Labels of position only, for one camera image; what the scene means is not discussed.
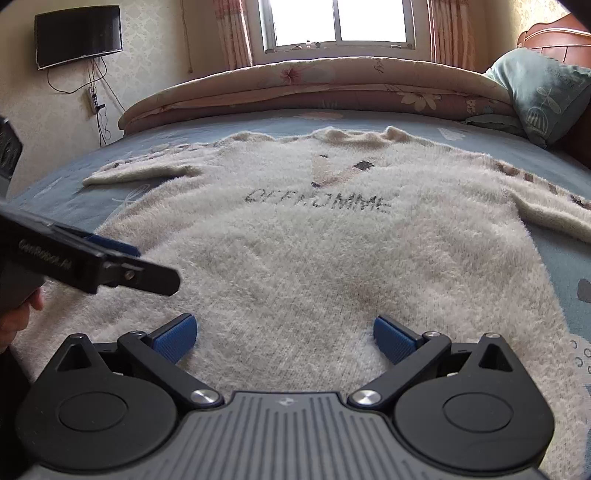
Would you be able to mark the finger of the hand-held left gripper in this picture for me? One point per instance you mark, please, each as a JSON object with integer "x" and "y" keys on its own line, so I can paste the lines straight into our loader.
{"x": 115, "y": 248}
{"x": 147, "y": 277}

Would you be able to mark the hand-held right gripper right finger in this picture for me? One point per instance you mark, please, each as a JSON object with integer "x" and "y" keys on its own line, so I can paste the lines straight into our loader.
{"x": 392, "y": 341}

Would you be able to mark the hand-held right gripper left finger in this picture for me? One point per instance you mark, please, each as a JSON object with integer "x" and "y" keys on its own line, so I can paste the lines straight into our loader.
{"x": 178, "y": 339}

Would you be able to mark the white fuzzy sweater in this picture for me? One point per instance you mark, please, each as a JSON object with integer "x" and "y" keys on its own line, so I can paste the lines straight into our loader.
{"x": 300, "y": 277}

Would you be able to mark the person's left hand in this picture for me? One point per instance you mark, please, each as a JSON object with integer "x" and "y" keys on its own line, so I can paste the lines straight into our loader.
{"x": 18, "y": 323}

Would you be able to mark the bed with blue floral sheet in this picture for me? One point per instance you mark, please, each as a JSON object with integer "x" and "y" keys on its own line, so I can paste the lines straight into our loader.
{"x": 60, "y": 184}

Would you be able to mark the power strip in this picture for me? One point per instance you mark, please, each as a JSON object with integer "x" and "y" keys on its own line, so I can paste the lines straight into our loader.
{"x": 92, "y": 99}

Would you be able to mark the flat teal pillow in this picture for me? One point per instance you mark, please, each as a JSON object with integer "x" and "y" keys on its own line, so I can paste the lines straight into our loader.
{"x": 494, "y": 122}

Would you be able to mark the pink floral quilt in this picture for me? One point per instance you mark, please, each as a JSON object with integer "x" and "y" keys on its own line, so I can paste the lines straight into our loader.
{"x": 300, "y": 87}

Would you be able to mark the pink striped curtain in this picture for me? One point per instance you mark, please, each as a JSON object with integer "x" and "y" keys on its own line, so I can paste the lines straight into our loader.
{"x": 457, "y": 32}
{"x": 235, "y": 32}

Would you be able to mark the teal printed pillow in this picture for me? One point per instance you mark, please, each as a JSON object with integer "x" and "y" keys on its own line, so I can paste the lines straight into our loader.
{"x": 540, "y": 92}

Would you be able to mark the window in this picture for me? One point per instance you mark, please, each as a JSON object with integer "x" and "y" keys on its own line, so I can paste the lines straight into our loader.
{"x": 300, "y": 18}

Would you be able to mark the wooden headboard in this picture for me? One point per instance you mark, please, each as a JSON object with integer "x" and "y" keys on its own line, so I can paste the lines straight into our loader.
{"x": 554, "y": 41}

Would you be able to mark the black wall television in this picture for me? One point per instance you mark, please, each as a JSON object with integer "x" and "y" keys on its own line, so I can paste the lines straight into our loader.
{"x": 78, "y": 37}

